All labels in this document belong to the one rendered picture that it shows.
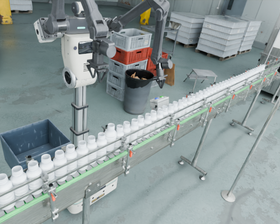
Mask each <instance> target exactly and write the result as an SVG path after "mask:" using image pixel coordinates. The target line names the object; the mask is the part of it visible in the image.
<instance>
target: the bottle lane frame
mask: <svg viewBox="0 0 280 224"><path fill-rule="evenodd" d="M262 79H263V78H262ZM262 79H260V80H258V81H256V82H254V83H253V84H252V85H254V86H252V88H251V89H249V91H248V93H247V97H248V96H250V95H251V94H253V93H255V92H256V91H257V90H258V87H259V86H260V83H261V81H262ZM257 83H258V85H257ZM256 85H257V86H258V87H257V86H256ZM248 87H249V85H248V86H247V87H245V88H243V89H241V90H239V91H237V92H236V93H235V94H236V95H238V96H234V99H232V100H231V103H230V105H229V106H230V107H232V106H233V105H235V104H237V103H238V102H240V101H242V100H243V98H244V95H245V94H246V92H247V89H248ZM255 87H256V89H257V90H255ZM242 92H243V94H244V95H243V94H242ZM241 95H242V98H241ZM230 98H231V95H230V96H228V97H226V98H224V99H222V100H220V101H218V102H216V103H215V104H213V105H212V107H214V108H215V109H213V108H212V109H211V112H209V113H208V116H207V119H206V120H207V121H206V122H208V121H209V120H211V119H212V118H214V117H215V116H216V113H217V111H218V110H220V109H222V112H224V111H225V109H226V105H228V103H229V100H230ZM225 101H226V103H225ZM224 103H225V104H226V105H225V104H224ZM223 105H224V108H225V109H223ZM230 107H229V108H230ZM207 110H208V108H205V109H203V110H201V111H200V112H198V113H196V114H194V115H192V116H190V117H188V118H186V119H185V120H183V121H180V124H181V125H183V127H181V126H180V128H179V130H177V131H176V135H175V139H176V140H175V141H177V140H178V139H180V138H181V137H183V136H185V135H186V134H188V133H190V132H191V131H193V130H194V129H196V128H198V127H199V126H201V125H202V123H200V118H201V114H203V115H202V118H205V115H206V113H207ZM222 112H221V113H222ZM175 127H176V126H175V125H173V126H171V127H169V128H167V129H165V130H164V131H161V132H160V133H158V134H156V135H154V136H153V137H150V138H149V139H146V140H145V141H142V142H141V143H138V145H136V146H134V147H133V151H135V152H136V154H134V153H132V157H130V159H129V165H130V168H129V169H131V168H133V167H134V166H136V165H138V164H139V163H141V162H142V161H144V160H146V159H147V158H149V157H151V156H152V155H154V154H156V153H157V152H159V151H160V150H162V149H163V148H165V147H167V146H168V145H170V143H171V142H169V141H168V137H169V132H170V131H171V136H172V137H173V133H174V130H175ZM127 154H128V152H127V151H124V152H123V153H120V154H119V155H117V156H115V155H114V156H115V157H113V158H111V159H110V158H109V160H107V161H104V162H103V163H102V164H98V166H96V167H92V169H90V170H88V171H87V170H86V172H85V173H83V174H80V173H79V176H77V177H75V178H74V177H73V179H72V180H70V181H66V180H65V182H66V183H64V184H62V185H59V184H58V187H57V188H56V195H57V196H58V198H56V199H55V201H54V203H55V207H56V208H58V213H59V212H61V211H63V210H64V209H66V208H68V207H69V206H71V205H73V204H74V203H76V202H77V201H79V200H81V199H82V198H84V197H85V190H86V188H87V187H88V186H90V185H92V184H93V183H95V182H96V181H100V182H101V183H100V187H102V186H104V185H105V184H107V183H108V182H110V181H111V180H113V179H115V178H116V177H118V176H120V175H121V174H123V173H124V171H125V170H124V169H123V167H122V163H123V157H125V163H126V160H127ZM49 198H50V196H49V195H48V194H47V193H45V194H44V193H43V192H42V195H41V196H39V197H38V198H35V197H33V199H34V200H32V201H30V202H28V203H26V202H25V201H24V205H23V206H21V207H19V208H17V207H16V206H14V207H15V210H13V211H11V212H10V213H6V212H4V213H5V215H4V216H2V217H0V224H42V223H43V222H45V221H47V220H48V219H50V218H51V216H52V214H51V208H50V204H51V203H50V199H49Z"/></svg>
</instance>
